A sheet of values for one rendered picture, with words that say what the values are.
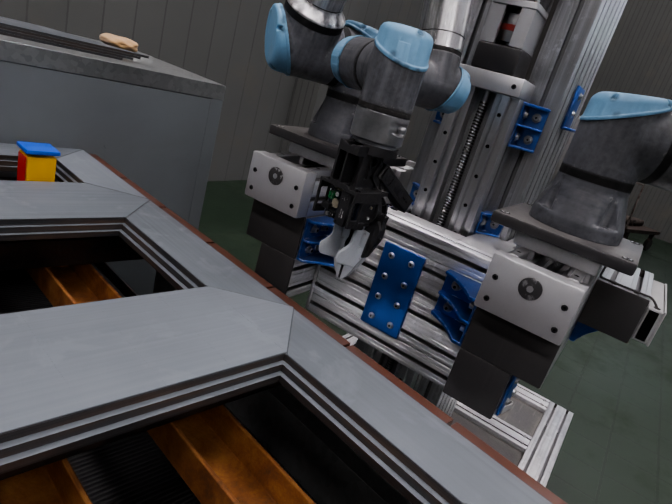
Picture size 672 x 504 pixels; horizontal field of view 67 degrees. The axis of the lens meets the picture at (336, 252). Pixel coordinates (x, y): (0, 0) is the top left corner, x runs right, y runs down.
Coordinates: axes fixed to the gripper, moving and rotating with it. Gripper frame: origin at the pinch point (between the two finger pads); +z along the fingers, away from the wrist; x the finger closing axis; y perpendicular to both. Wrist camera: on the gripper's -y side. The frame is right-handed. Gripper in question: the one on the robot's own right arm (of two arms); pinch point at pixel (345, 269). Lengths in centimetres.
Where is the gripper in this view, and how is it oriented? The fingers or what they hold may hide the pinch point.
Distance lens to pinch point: 79.7
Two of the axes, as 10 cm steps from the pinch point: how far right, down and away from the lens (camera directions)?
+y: -6.7, 0.7, -7.4
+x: 6.9, 4.2, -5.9
